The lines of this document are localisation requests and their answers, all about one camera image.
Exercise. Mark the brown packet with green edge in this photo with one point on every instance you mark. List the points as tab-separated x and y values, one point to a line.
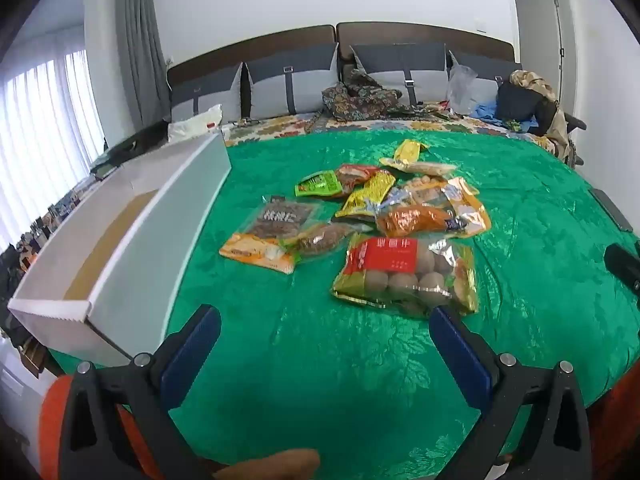
320	240

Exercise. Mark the green embroidered blanket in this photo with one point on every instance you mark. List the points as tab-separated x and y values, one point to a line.
310	360

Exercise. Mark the blue cloth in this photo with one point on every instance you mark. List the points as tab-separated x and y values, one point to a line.
487	110

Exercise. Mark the white door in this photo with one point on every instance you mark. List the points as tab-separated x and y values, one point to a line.
540	35

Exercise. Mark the black object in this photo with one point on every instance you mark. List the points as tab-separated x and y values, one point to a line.
625	265

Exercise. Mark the red brown snack packet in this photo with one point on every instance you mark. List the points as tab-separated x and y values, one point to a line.
357	172

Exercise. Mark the black bag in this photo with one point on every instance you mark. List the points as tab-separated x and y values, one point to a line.
517	100

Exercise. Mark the grey curtain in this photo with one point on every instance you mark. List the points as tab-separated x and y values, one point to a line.
140	35

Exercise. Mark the meatball packet with red label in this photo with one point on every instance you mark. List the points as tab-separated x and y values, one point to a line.
400	280

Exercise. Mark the green patterned cloth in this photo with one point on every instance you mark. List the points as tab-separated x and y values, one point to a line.
512	125

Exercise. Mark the yellow packet with dark edge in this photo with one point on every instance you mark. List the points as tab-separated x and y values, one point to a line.
365	194

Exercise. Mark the white cardboard box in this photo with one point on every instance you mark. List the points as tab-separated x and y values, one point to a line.
150	260

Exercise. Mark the dark floral garment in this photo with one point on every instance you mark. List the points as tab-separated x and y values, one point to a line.
355	97

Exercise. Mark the clear plastic bag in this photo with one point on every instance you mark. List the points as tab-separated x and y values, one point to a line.
461	87

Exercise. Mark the long yellow snack packet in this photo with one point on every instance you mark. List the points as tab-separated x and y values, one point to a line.
405	152

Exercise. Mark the dark-label packet with orange end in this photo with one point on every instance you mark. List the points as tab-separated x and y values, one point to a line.
270	230

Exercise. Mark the person's left hand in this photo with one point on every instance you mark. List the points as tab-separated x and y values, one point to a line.
270	466

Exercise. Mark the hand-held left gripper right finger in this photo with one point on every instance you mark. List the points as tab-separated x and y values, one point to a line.
460	350

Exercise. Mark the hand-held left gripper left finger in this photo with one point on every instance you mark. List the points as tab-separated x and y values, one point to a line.
192	345

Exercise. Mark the white plastic bag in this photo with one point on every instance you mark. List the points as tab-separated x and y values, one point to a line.
195	122

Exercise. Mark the white sheer curtain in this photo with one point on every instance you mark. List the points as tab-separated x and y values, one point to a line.
45	135

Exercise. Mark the clear packet with yellow border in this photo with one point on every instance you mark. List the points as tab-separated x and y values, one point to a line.
465	205

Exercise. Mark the green snack packet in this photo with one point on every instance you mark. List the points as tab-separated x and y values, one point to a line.
317	185

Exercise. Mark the dark bundle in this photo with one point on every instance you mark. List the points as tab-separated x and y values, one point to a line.
135	142

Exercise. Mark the pale snack packet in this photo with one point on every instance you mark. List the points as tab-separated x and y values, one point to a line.
432	167

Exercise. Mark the dark grey phone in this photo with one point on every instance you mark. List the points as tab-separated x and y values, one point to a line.
612	210

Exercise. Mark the orange cloth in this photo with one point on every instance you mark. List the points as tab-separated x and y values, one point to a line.
50	425

